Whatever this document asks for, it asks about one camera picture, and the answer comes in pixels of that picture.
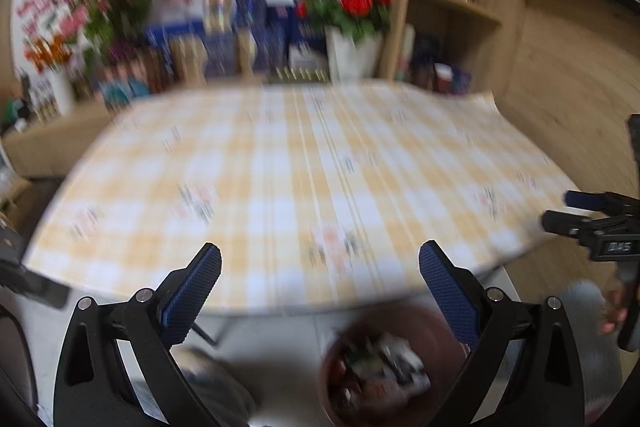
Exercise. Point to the stack of paper cups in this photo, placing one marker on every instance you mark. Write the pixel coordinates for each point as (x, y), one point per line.
(402, 71)

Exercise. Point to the red cup white lid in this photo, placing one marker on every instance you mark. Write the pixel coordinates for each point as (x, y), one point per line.
(443, 78)

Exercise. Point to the purple small box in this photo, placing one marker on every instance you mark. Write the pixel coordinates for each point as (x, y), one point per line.
(461, 81)

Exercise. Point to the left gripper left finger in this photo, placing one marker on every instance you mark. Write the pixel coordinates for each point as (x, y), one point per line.
(92, 387)

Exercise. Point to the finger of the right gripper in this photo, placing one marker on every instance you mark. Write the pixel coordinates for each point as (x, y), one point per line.
(601, 202)
(566, 224)

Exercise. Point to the gold tray of bottles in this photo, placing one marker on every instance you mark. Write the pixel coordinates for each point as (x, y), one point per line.
(286, 75)

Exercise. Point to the brown round trash bin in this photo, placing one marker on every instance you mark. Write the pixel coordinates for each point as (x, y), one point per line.
(392, 367)

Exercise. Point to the white bottle vase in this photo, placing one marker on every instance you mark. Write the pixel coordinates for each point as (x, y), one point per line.
(63, 91)

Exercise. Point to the striped flower basket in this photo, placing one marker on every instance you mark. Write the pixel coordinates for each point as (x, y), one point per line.
(139, 76)

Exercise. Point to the blue gold gift box left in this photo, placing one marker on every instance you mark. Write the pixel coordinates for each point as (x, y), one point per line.
(193, 66)

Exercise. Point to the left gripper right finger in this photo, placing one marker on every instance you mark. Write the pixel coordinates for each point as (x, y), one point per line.
(545, 387)

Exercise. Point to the blue gold gift box upper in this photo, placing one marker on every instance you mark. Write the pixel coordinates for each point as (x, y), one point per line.
(231, 15)

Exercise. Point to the white flower vase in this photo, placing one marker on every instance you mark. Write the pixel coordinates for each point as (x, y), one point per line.
(351, 61)

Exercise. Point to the white blue medicine box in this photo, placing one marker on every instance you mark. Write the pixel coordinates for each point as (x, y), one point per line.
(307, 47)

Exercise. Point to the orange flower bunch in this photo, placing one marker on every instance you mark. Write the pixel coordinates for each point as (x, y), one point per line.
(53, 53)

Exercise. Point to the yellow plaid floral tablecloth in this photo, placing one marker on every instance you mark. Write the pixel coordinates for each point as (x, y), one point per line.
(318, 197)

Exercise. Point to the blue gold gift box right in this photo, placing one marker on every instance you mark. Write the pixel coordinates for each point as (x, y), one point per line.
(261, 50)

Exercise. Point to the grey fluffy slipper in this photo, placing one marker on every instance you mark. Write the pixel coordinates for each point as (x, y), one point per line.
(230, 403)

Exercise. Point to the person's right hand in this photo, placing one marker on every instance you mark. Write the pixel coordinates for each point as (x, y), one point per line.
(614, 312)

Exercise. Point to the blue gold gift box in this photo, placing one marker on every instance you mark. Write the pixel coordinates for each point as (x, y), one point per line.
(231, 15)
(261, 50)
(193, 66)

